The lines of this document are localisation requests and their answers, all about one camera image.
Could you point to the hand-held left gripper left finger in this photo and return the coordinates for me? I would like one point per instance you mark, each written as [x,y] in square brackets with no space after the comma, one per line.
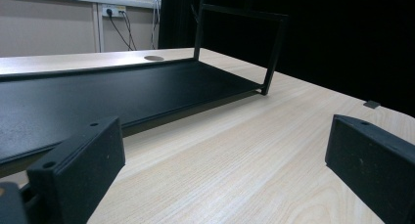
[81,165]

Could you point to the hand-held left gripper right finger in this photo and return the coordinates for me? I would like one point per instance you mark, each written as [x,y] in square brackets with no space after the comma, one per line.
[375,168]

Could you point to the black two-tier metal rack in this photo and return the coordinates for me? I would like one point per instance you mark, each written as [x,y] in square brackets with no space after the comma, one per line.
[130,93]

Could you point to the grey tape strip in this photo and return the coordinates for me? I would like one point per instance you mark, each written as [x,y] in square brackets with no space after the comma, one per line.
[372,104]

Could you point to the round grey table grommet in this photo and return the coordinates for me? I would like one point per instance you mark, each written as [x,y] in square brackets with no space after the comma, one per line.
[154,58]

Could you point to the black curtain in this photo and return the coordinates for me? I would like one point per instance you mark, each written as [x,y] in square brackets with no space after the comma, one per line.
[342,38]

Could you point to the white desk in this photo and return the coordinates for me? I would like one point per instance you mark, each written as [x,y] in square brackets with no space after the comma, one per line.
[98,31]

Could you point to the white wall socket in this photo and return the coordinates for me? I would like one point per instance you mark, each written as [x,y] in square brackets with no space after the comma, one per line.
[114,9]

